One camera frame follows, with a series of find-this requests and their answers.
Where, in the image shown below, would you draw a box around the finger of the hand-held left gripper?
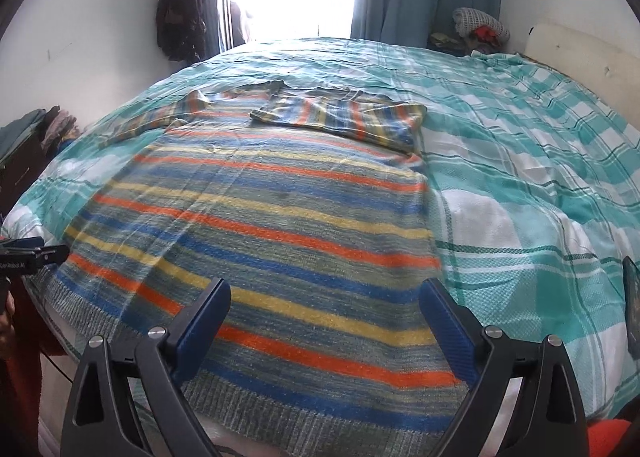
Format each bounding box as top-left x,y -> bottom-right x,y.
0,237 -> 70,265

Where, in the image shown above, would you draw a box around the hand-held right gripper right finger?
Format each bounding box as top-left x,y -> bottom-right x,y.
418,278 -> 589,457

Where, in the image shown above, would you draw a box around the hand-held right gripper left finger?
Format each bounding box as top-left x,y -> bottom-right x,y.
60,278 -> 232,457

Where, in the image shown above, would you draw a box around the striped knit sweater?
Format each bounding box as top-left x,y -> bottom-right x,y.
37,79 -> 473,453

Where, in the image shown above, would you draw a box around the clothes heap on dark cabinet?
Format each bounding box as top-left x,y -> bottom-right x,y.
0,106 -> 78,218

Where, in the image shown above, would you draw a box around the dark hanging clothes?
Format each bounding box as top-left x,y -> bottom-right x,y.
156,0 -> 213,62

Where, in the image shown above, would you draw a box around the pile of folded clothes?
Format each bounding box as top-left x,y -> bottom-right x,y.
426,7 -> 511,58

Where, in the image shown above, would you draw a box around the person's left hand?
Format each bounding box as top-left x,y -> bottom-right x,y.
0,294 -> 17,363

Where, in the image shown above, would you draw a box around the teal plaid bed sheet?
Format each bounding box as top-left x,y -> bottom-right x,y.
0,36 -> 640,457

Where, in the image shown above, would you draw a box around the black smartphone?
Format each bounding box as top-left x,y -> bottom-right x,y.
622,257 -> 640,359

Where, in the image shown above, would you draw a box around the orange fleece blanket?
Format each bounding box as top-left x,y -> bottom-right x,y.
582,418 -> 638,457

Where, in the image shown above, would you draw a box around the cream padded headboard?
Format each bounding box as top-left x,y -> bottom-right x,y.
522,24 -> 640,108

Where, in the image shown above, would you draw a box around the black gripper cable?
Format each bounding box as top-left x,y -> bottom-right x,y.
39,349 -> 77,384

